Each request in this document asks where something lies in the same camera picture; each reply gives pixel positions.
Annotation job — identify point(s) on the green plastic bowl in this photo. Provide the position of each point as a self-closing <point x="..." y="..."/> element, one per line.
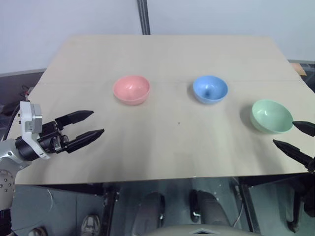
<point x="270" y="116"/>

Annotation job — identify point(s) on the grey sneaker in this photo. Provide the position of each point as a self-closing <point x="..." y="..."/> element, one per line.
<point x="90" y="225"/>

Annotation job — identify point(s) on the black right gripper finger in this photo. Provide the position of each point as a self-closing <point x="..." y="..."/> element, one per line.
<point x="307" y="127"/>
<point x="295" y="151"/>

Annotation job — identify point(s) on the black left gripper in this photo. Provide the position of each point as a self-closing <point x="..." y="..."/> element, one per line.
<point x="50" y="137"/>

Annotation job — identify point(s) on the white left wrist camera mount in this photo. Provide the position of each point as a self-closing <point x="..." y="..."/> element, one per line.
<point x="26" y="115"/>

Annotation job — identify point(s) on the black table leg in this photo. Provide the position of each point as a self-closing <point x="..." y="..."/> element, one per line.
<point x="110" y="209"/>
<point x="249" y="209"/>

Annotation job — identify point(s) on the black stand frame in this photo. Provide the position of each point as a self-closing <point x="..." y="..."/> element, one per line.
<point x="301" y="204"/>

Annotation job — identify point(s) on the dark rounded robot foot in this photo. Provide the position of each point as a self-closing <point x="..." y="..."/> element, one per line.
<point x="209" y="209"/>
<point x="150" y="211"/>

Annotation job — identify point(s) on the grey aluminium profile post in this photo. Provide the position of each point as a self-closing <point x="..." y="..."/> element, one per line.
<point x="143" y="17"/>

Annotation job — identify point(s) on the grey robot torso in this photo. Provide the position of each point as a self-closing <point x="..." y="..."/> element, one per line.
<point x="199" y="231"/>

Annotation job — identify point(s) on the brown cardboard box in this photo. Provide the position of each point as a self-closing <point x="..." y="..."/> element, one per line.
<point x="300" y="69"/>

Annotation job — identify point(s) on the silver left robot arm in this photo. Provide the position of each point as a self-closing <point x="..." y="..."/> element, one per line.
<point x="7" y="153"/>

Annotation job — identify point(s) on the pink-red plastic bowl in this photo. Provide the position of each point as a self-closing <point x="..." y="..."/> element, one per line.
<point x="131" y="89"/>

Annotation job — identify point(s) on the brown shoe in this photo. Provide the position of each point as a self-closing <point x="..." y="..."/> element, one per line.
<point x="38" y="231"/>

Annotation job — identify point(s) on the blue plastic bowl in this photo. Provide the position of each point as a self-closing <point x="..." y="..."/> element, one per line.
<point x="210" y="89"/>

